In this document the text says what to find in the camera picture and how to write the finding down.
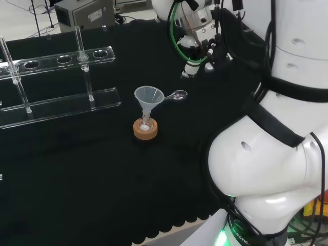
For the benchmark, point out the clear plastic funnel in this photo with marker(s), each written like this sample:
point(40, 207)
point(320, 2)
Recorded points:
point(149, 96)

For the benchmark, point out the clear glass round-bottom flask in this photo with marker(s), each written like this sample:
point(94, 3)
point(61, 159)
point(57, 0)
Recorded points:
point(144, 125)

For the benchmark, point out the clear glass weighing funnel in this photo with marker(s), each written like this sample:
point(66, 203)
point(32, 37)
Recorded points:
point(178, 95)

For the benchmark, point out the clear acrylic funnel stand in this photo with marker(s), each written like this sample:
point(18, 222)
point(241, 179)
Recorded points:
point(61, 102)

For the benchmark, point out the black bench cloth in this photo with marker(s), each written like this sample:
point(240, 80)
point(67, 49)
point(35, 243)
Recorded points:
point(77, 179)

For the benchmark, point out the grey metal equipment box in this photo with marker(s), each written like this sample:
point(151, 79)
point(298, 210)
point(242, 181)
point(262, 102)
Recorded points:
point(84, 14)

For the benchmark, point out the black tripod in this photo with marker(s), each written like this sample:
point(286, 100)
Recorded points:
point(38, 12)

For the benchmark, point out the yellow stop button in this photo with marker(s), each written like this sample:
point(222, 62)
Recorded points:
point(311, 205)

